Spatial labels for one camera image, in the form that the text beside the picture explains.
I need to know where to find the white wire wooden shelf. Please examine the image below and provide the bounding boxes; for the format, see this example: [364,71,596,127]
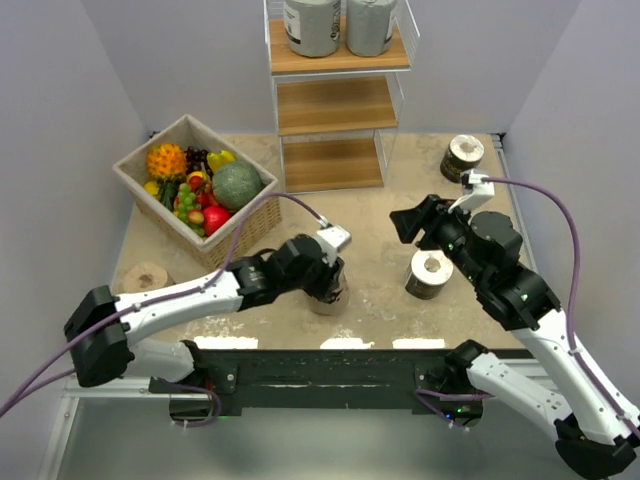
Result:
[263,1,420,193]

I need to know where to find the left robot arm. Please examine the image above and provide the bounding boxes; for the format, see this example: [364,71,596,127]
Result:
[64,226,351,392]

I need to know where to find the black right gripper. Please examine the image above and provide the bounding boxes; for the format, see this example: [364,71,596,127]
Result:
[389,193,488,287]

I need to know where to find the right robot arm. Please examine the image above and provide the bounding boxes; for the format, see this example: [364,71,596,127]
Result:
[390,195,639,479]

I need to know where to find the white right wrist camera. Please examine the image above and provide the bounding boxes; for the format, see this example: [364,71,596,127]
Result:
[448,169,495,213]

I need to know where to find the orange pineapple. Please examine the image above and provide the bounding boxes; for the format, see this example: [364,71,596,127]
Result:
[146,143,187,181]

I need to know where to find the green grape bunch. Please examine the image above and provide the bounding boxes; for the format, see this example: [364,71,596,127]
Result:
[174,183,205,238]

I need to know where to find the red apple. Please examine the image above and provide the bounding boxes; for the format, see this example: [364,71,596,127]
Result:
[202,205,232,237]

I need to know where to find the black white roll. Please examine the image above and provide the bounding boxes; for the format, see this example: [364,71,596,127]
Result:
[404,250,454,300]

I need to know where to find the yellow bananas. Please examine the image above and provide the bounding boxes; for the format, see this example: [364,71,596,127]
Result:
[207,150,236,174]

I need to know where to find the brown roll edge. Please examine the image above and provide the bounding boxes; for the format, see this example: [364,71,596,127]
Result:
[121,262,175,293]

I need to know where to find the black white roll back corner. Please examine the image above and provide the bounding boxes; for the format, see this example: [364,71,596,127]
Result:
[440,134,485,183]

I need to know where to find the brown roll table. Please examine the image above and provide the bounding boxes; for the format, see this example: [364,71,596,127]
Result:
[305,258,350,316]

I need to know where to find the red yellow peach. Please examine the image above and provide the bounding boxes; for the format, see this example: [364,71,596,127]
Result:
[187,209,204,226]

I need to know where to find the dark purple grapes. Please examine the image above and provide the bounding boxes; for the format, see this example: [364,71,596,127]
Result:
[185,146,209,174]

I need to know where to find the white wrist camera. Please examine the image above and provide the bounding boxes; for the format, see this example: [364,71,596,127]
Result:
[448,169,495,213]
[314,225,352,265]

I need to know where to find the green netted melon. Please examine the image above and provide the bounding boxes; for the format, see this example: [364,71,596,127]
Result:
[212,161,263,211]

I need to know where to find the grey roll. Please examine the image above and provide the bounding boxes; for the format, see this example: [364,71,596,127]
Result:
[283,0,341,58]
[346,0,398,57]

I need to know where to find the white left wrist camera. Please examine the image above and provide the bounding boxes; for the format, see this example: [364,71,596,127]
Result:
[314,225,352,265]

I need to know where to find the wicker basket with cloth liner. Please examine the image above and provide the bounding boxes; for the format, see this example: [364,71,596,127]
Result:
[114,115,282,269]

